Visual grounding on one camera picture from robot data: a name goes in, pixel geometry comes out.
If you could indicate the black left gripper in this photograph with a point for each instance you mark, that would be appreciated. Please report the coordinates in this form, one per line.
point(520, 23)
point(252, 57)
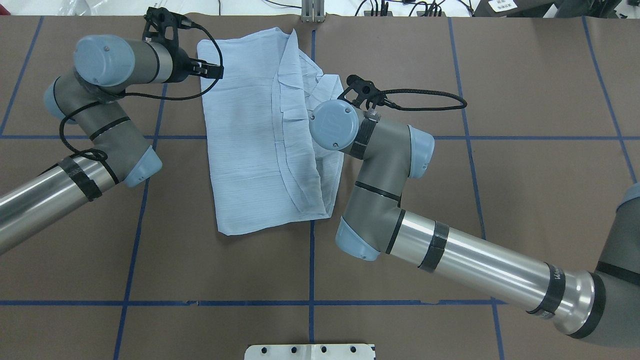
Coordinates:
point(179, 66)

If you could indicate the light blue button-up shirt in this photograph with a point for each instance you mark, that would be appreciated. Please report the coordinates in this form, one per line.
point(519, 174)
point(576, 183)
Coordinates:
point(265, 168)

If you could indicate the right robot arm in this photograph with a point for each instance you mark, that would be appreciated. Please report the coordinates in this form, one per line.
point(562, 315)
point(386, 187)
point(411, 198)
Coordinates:
point(599, 307)

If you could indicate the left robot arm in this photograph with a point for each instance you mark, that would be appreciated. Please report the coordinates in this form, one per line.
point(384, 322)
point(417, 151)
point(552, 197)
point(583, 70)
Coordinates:
point(106, 147)

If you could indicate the clear plastic bag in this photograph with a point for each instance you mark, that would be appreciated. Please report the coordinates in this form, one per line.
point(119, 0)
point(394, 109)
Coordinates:
point(108, 7)

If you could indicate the right orange-port USB hub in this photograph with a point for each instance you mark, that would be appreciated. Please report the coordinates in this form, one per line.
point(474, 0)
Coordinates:
point(424, 9)

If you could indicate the dark grey labelled box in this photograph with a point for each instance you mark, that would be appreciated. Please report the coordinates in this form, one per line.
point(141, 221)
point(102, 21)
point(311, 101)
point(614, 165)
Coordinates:
point(512, 8)

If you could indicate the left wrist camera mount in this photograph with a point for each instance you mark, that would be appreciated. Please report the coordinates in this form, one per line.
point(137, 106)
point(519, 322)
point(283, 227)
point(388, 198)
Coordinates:
point(162, 26)

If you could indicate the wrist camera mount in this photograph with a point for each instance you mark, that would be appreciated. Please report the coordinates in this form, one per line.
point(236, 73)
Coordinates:
point(162, 26)
point(360, 91)

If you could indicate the grey aluminium frame post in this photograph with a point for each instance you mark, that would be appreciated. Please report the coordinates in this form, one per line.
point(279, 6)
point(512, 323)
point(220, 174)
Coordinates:
point(313, 11)

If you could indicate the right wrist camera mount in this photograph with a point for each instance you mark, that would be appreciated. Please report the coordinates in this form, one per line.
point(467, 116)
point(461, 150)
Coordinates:
point(360, 91)

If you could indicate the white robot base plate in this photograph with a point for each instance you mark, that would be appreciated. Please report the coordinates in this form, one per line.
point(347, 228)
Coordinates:
point(322, 351)

